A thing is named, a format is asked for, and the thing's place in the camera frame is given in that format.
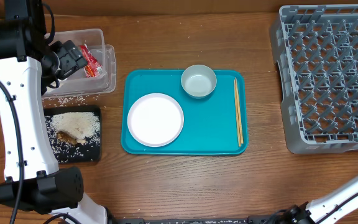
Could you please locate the red snack wrapper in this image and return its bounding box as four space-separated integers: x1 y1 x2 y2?
79 44 103 78

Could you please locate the black rectangular tray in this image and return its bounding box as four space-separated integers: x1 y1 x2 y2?
44 105 101 164

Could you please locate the teal serving tray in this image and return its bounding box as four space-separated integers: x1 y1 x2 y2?
121 69 249 156

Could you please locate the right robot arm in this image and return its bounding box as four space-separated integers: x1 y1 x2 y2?
274 176 358 224

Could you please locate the wooden chopstick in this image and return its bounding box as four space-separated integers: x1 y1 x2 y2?
237 82 244 144
233 78 243 147

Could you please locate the clear plastic bin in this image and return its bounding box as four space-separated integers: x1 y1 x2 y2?
43 29 107 98

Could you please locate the large white plate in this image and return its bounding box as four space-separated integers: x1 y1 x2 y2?
127 93 185 147

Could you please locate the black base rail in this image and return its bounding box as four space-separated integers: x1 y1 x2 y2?
117 215 275 224

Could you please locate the pile of white rice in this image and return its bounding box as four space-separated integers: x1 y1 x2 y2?
51 112 100 139

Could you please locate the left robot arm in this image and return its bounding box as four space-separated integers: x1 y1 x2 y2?
0 0 115 224

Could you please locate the grey saucer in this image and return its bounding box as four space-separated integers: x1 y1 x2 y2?
181 65 217 98

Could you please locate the grey dish rack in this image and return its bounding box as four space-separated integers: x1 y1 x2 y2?
269 4 358 154

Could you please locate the brown food scrap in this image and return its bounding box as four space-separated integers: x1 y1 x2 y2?
57 131 86 146

